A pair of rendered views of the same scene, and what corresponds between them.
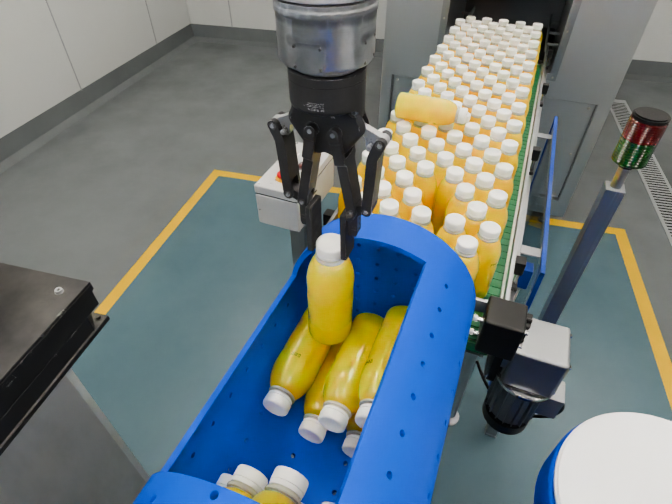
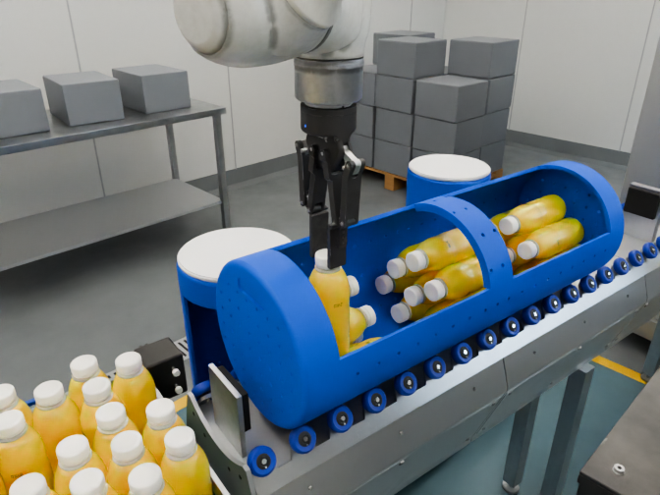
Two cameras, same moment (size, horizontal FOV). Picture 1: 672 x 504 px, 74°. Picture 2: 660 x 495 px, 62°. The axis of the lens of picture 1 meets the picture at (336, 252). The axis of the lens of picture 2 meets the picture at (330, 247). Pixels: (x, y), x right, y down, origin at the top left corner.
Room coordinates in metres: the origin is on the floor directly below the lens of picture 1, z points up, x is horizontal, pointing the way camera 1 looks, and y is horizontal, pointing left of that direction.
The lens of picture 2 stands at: (1.06, 0.39, 1.62)
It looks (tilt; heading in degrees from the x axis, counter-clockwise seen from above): 26 degrees down; 211
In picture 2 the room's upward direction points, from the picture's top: straight up
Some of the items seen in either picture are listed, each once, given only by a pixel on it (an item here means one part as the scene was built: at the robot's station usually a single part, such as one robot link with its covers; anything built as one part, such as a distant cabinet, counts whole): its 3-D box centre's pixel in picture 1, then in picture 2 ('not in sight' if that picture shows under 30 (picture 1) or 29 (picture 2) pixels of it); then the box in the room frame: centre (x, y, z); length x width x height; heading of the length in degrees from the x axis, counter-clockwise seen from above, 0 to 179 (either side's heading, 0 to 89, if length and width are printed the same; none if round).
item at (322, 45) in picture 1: (326, 30); (328, 81); (0.43, 0.01, 1.50); 0.09 x 0.09 x 0.06
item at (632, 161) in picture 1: (634, 149); not in sight; (0.77, -0.58, 1.18); 0.06 x 0.06 x 0.05
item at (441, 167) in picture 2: not in sight; (449, 167); (-0.72, -0.21, 1.03); 0.28 x 0.28 x 0.01
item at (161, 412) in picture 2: not in sight; (160, 412); (0.67, -0.12, 1.07); 0.04 x 0.04 x 0.02
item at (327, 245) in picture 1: (330, 247); (327, 258); (0.43, 0.01, 1.24); 0.04 x 0.04 x 0.02
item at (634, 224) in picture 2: not in sight; (640, 212); (-0.68, 0.40, 1.00); 0.10 x 0.04 x 0.15; 68
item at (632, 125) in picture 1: (644, 128); not in sight; (0.77, -0.58, 1.23); 0.06 x 0.06 x 0.04
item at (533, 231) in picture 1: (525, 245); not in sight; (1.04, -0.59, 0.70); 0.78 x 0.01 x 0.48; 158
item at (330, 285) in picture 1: (330, 293); (328, 308); (0.43, 0.01, 1.15); 0.07 x 0.07 x 0.16
